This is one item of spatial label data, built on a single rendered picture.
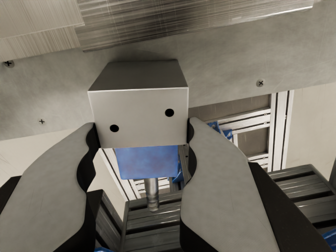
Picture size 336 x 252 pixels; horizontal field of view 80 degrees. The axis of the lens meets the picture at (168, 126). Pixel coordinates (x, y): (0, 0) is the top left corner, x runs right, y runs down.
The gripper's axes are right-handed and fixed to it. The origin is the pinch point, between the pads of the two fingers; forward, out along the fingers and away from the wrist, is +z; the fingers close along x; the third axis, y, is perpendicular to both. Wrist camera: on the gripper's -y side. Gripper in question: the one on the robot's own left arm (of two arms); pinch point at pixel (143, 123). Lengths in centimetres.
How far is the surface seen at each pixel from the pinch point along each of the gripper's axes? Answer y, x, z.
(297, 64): -1.7, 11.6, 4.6
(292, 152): 77, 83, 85
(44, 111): 1.2, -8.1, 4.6
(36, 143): 60, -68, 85
